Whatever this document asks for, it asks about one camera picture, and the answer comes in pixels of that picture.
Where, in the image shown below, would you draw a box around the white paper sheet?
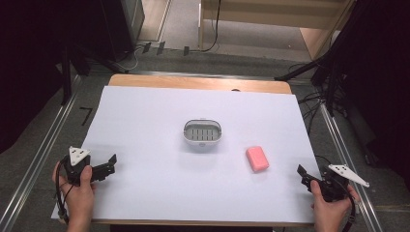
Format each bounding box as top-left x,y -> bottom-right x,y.
50,85 -> 322,224

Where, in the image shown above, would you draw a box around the person's left hand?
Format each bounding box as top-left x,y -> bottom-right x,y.
51,160 -> 97,224

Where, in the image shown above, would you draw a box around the black curtain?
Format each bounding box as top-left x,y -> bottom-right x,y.
0,0 -> 114,155
325,0 -> 410,191

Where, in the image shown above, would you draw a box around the black metal stand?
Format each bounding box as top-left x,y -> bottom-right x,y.
59,42 -> 130,106
274,47 -> 342,118

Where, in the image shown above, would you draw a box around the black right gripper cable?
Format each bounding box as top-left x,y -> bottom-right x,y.
340,185 -> 358,232

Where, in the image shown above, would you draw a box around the wooden table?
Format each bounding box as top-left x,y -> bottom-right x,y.
58,73 -> 315,228

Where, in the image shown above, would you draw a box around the light wooden furniture frame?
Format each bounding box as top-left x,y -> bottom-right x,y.
197,0 -> 356,62

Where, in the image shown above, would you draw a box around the person's right hand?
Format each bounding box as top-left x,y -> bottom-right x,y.
309,179 -> 361,224

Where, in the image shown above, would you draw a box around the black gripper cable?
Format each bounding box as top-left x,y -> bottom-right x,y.
340,185 -> 358,232
55,155 -> 71,224

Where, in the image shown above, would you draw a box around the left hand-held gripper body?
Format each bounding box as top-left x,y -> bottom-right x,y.
64,146 -> 99,188

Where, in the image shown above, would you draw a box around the black floor cables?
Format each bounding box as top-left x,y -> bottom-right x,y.
288,62 -> 333,134

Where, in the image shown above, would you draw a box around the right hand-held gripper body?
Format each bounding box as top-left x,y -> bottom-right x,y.
316,163 -> 371,203

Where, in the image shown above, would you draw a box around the metal floor rail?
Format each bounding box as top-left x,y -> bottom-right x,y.
0,74 -> 82,232
319,101 -> 385,232

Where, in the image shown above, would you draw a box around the dark cabinet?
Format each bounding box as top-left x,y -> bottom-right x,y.
98,0 -> 146,63

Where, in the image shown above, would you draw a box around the white floor cable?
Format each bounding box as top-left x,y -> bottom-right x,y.
114,44 -> 146,73

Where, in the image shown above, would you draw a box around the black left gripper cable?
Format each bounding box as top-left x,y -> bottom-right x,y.
55,155 -> 71,224

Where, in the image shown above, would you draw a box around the white soap dish grey insert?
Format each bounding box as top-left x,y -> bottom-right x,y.
183,118 -> 223,148

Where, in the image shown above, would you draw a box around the black hanging cable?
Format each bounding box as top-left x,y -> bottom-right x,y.
200,0 -> 222,53

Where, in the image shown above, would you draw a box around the pink soap bar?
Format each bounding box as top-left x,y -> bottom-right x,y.
245,145 -> 271,173

